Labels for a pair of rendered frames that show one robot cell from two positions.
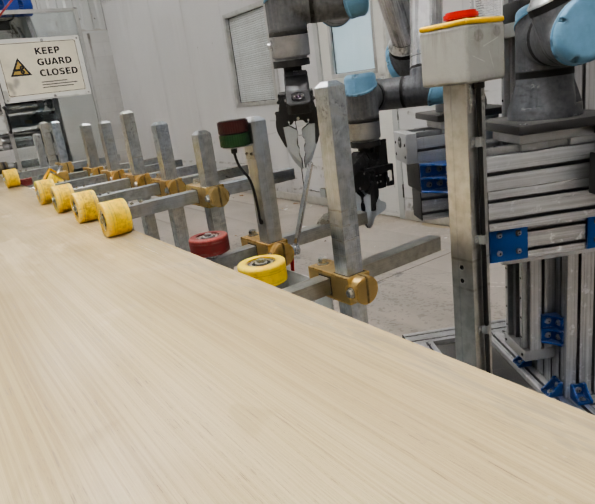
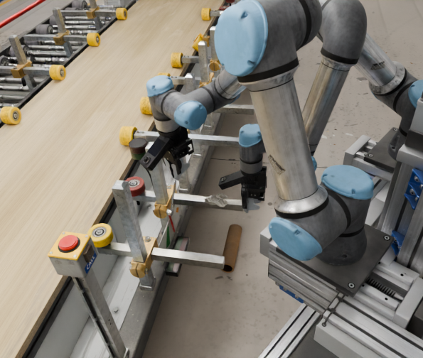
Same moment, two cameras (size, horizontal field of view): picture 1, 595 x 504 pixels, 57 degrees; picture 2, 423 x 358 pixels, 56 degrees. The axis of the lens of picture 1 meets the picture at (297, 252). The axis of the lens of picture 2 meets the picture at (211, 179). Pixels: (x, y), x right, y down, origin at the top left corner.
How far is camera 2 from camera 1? 124 cm
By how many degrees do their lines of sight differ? 48
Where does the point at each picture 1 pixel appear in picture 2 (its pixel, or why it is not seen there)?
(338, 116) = (120, 201)
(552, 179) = (311, 283)
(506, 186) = (280, 265)
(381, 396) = not seen: outside the picture
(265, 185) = (154, 178)
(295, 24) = (158, 116)
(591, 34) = (288, 246)
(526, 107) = not seen: hidden behind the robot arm
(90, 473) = not seen: outside the picture
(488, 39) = (66, 264)
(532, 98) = not seen: hidden behind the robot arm
